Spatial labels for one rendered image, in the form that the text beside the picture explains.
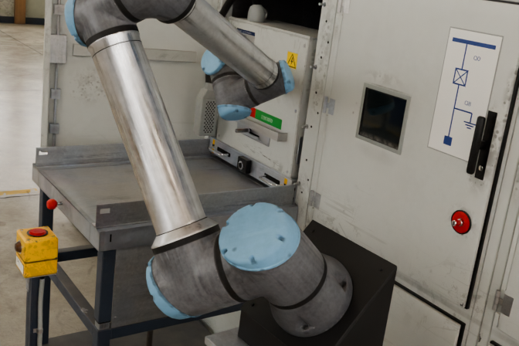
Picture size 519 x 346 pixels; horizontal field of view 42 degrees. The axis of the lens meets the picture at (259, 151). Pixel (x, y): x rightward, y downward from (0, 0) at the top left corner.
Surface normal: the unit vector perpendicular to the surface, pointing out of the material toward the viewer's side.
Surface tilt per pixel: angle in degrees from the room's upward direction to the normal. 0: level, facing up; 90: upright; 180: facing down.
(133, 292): 90
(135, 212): 90
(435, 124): 90
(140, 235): 90
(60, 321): 0
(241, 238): 43
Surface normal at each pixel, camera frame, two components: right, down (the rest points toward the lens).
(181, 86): 0.37, 0.29
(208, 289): -0.24, 0.33
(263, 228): -0.41, -0.64
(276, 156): -0.83, 0.05
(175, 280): -0.40, 0.06
